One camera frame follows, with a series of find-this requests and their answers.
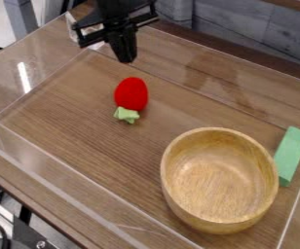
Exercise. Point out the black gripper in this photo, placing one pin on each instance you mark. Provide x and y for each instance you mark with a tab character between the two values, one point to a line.
112	23

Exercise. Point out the red plush strawberry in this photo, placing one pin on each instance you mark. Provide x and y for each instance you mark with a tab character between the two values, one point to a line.
131	98

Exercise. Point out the grey table leg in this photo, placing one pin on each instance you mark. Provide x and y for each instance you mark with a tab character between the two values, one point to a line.
21	17

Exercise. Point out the wooden bowl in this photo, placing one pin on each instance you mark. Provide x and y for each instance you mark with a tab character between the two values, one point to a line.
218	179

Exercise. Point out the green rectangular block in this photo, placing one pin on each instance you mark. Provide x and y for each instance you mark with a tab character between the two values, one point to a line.
286	156

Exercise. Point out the black equipment with screw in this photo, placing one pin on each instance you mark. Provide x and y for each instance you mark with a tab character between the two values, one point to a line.
25	238

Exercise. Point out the clear acrylic enclosure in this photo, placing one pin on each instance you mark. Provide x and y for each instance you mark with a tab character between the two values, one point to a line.
86	170

